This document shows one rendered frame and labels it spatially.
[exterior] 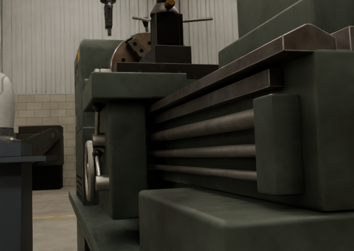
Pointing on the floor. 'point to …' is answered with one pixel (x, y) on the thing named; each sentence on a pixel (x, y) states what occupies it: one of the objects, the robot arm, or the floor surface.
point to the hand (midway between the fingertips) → (108, 36)
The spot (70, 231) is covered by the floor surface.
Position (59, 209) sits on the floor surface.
